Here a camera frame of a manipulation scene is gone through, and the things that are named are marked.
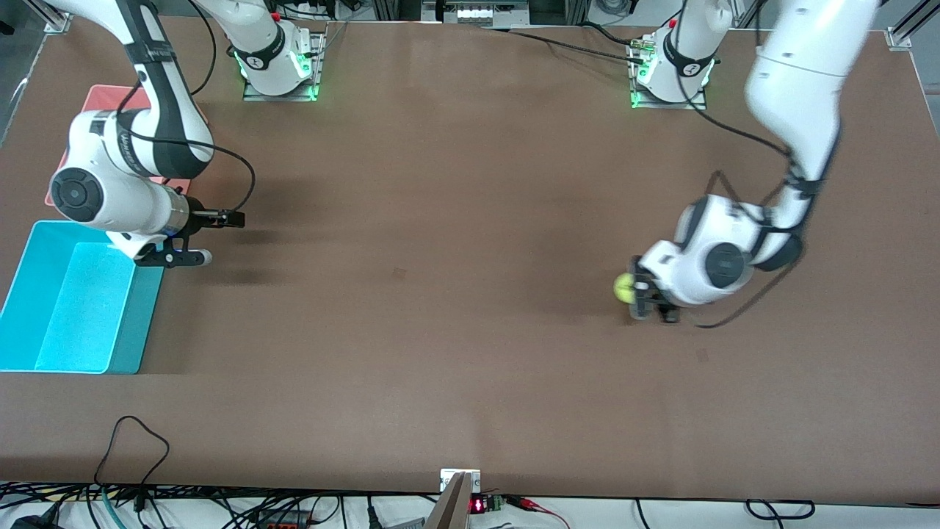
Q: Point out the grey power strip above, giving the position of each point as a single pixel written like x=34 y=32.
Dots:
x=474 y=13

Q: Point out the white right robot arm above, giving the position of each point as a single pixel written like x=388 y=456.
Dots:
x=110 y=198

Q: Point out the red LED display board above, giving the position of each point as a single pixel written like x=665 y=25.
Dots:
x=479 y=505

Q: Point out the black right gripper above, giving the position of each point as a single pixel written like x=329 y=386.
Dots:
x=200 y=219

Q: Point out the black power adapter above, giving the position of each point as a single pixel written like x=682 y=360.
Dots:
x=29 y=522

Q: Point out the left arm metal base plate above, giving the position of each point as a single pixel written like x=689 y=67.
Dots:
x=701 y=103

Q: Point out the blue plastic bin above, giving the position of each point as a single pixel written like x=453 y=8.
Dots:
x=81 y=316

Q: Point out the grey camera post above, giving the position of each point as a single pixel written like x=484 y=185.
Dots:
x=452 y=510

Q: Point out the aluminium frame corner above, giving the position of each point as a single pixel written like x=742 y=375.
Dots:
x=899 y=37
x=55 y=23

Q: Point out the yellow tennis ball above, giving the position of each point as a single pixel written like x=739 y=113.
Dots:
x=623 y=288

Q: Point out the pink plastic bin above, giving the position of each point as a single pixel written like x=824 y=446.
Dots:
x=99 y=99

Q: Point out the silver camera mount bracket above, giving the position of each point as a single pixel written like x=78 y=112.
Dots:
x=448 y=479

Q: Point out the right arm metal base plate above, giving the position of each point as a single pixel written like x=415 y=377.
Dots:
x=316 y=81

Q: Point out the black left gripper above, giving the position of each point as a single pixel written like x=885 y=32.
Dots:
x=641 y=301

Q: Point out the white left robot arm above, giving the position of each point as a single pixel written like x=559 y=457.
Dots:
x=800 y=88

